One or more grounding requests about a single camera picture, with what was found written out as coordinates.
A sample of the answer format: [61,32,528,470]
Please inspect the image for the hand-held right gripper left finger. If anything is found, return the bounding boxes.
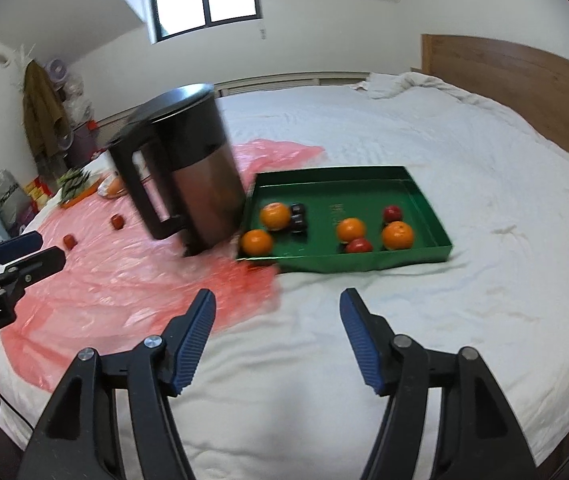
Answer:
[17,288,216,480]

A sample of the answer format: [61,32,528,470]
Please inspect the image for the white bed cover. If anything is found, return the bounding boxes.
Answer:
[0,72,569,467]

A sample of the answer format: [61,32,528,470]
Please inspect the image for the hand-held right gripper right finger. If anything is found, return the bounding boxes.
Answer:
[339,287,540,480]

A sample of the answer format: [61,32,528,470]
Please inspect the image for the orange tray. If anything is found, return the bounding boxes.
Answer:
[59,180,103,210]

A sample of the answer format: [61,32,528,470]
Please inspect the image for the red boxes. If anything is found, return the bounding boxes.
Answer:
[24,175,56,207]

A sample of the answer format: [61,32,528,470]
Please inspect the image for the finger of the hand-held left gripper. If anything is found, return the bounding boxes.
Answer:
[0,232,44,275]
[0,246,67,297]

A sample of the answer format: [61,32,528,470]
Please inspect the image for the white radiator cover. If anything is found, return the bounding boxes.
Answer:
[98,72,371,134]

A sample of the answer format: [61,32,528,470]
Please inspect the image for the orange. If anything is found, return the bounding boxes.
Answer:
[381,221,416,252]
[241,229,274,256]
[259,202,292,232]
[336,217,366,244]

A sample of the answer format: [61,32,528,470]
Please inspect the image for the pile of plastic bags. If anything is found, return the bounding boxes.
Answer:
[63,72,96,127]

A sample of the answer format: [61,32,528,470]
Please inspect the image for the green tray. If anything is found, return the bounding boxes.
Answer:
[235,165,453,275]

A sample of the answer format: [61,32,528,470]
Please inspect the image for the purple bin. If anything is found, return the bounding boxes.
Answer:
[67,120,100,167]

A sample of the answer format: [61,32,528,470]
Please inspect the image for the olive jacket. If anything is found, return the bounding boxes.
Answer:
[22,60,73,162]

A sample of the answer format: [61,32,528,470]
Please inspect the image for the wooden headboard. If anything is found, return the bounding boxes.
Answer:
[421,34,569,187]

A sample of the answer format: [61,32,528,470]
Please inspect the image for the white striped plate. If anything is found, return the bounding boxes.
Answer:
[96,175,128,199]

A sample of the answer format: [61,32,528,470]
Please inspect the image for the grey bag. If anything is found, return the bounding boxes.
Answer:
[0,170,33,219]

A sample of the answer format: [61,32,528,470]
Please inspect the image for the pink plastic sheet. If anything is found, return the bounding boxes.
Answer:
[2,140,326,394]

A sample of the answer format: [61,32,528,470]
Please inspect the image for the black steel kettle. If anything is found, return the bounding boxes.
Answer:
[107,84,246,259]

